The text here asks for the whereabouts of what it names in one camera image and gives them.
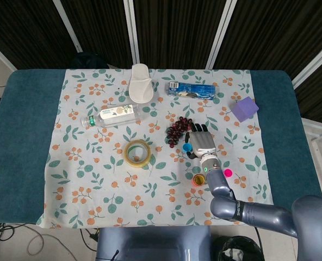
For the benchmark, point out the dark chair backrest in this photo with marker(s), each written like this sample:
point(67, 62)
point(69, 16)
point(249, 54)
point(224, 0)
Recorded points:
point(89, 61)

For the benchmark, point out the white metal rack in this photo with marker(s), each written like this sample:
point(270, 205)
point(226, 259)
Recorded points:
point(317, 130)

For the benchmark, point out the dark red grape bunch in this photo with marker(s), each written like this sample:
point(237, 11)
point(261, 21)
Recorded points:
point(176, 130)

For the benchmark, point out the teal table cover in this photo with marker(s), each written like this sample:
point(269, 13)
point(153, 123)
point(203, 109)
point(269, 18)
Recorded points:
point(22, 136)

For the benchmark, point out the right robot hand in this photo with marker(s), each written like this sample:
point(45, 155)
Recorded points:
point(203, 142)

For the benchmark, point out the pink cup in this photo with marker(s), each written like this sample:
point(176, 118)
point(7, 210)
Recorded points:
point(228, 173)

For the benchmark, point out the yellow cup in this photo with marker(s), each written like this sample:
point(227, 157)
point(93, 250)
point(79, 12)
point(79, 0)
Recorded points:
point(198, 179)

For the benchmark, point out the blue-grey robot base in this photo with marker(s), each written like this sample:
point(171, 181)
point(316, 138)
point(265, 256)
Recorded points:
point(153, 242)

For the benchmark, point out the clear tape roll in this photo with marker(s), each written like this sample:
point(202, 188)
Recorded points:
point(138, 164)

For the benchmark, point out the blue snack packet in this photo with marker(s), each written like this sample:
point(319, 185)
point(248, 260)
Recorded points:
point(196, 89)

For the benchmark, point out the light blue cup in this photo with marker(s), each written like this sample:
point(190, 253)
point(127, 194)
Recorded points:
point(186, 148)

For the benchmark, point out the clear plastic bottle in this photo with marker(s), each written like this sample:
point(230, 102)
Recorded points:
point(114, 115)

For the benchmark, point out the white slipper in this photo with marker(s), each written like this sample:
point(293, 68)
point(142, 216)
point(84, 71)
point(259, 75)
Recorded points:
point(140, 87)

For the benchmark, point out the black trash bin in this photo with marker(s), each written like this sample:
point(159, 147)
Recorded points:
point(240, 250)

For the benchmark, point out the orange cup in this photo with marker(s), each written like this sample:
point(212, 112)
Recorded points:
point(195, 185)

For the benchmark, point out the white partition frame post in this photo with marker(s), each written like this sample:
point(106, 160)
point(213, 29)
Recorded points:
point(132, 32)
point(68, 27)
point(220, 32)
point(0, 54)
point(313, 63)

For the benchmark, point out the floral tablecloth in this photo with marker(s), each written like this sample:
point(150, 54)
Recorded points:
point(109, 190)

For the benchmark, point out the purple foam block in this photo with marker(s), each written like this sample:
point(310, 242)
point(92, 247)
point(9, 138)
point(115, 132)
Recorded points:
point(245, 109)

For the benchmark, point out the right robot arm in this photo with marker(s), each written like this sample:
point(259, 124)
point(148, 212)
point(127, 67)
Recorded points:
point(259, 214)

